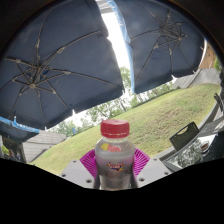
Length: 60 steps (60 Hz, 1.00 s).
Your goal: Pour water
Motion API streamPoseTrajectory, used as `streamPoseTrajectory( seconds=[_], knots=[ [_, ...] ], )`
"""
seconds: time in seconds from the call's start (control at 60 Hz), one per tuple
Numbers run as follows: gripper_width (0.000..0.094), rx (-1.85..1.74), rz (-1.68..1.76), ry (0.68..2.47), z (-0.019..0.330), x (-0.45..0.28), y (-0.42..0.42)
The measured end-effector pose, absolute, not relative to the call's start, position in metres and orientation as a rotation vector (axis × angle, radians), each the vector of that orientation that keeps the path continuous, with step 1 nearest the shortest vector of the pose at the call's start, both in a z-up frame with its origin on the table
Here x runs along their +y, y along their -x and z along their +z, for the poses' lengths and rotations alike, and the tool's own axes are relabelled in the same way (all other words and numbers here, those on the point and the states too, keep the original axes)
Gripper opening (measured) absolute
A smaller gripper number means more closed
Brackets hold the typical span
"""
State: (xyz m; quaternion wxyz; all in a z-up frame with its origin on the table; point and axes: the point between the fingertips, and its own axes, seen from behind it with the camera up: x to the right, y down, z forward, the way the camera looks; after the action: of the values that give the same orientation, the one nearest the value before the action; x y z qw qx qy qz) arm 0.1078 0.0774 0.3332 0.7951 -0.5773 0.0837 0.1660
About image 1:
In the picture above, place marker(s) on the grey wooden shed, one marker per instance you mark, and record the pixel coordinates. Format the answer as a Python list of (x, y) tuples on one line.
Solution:
[(41, 145), (200, 78)]

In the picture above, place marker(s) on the small round ashtray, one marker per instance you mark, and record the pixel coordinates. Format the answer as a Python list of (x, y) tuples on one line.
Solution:
[(204, 146)]

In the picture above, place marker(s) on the clear red-capped drink bottle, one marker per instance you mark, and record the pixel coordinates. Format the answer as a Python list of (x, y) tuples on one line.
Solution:
[(115, 163)]

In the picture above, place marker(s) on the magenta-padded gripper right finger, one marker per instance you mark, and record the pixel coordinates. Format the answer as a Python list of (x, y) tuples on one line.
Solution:
[(153, 171)]

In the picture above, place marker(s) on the navy umbrella with blue band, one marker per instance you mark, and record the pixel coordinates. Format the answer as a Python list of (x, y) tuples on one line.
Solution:
[(16, 128)]

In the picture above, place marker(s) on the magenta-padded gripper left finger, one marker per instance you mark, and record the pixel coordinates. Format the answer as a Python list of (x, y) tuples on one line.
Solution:
[(78, 174)]

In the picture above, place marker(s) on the large navy patio umbrella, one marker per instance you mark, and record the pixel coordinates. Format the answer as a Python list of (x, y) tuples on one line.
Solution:
[(66, 66)]

